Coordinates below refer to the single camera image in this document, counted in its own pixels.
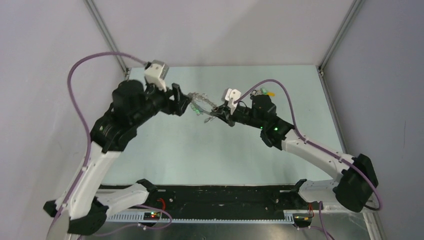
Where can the left aluminium frame post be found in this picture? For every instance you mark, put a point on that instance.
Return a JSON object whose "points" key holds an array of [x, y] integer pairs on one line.
{"points": [[105, 33]]}

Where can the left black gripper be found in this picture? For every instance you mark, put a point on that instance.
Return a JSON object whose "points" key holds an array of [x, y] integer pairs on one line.
{"points": [[181, 100]]}

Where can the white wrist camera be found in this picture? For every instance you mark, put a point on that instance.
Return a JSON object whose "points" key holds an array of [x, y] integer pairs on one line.
{"points": [[232, 97], [155, 72]]}

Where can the left small circuit board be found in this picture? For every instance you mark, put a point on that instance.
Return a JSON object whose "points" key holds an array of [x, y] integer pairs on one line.
{"points": [[152, 216]]}

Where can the bunch of coloured keys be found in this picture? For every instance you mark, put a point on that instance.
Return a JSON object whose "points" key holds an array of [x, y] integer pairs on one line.
{"points": [[261, 91]]}

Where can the aluminium frame post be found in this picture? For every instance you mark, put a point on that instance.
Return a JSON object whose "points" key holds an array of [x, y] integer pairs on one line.
{"points": [[346, 23], [105, 33]]}

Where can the small circuit board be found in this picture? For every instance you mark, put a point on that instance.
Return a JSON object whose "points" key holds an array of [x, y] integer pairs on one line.
{"points": [[152, 216], [300, 219]]}

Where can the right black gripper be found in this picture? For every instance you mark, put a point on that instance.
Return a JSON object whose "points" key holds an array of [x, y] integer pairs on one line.
{"points": [[224, 114]]}

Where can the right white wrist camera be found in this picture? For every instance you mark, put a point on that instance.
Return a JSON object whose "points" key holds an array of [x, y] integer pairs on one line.
{"points": [[232, 97]]}

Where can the large silver keyring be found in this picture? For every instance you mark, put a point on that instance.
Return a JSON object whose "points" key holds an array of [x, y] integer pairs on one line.
{"points": [[201, 105]]}

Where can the right aluminium frame post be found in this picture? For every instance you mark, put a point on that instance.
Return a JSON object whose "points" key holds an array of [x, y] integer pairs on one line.
{"points": [[346, 23]]}

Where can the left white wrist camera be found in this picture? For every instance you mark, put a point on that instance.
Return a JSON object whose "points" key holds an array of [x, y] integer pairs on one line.
{"points": [[155, 72]]}

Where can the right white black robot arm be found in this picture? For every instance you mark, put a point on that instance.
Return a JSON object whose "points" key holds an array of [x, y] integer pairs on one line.
{"points": [[355, 179]]}

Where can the grey slotted cable duct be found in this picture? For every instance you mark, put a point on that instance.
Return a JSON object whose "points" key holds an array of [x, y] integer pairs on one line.
{"points": [[137, 217]]}

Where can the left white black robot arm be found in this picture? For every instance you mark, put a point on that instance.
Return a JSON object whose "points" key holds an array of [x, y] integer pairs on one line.
{"points": [[80, 212]]}

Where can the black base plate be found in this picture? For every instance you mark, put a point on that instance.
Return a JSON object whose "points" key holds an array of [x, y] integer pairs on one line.
{"points": [[226, 201]]}

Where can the right small circuit board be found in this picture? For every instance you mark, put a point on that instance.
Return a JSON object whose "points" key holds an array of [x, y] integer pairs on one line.
{"points": [[300, 219]]}

